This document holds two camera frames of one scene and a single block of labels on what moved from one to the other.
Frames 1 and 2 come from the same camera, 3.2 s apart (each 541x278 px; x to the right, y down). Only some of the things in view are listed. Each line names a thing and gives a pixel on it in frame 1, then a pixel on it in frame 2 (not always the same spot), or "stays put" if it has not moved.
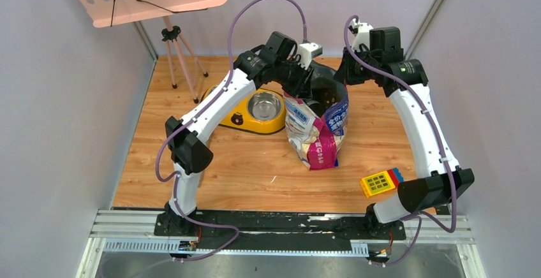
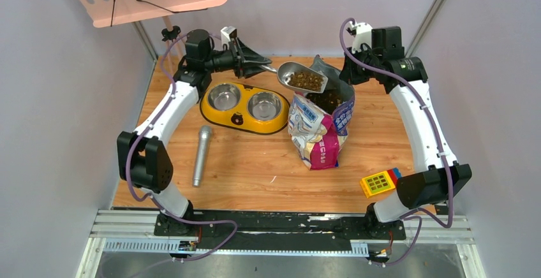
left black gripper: [298, 79] to [240, 56]
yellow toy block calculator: [380, 182] stays put
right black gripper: [344, 74] stays put
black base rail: [277, 230] stays put
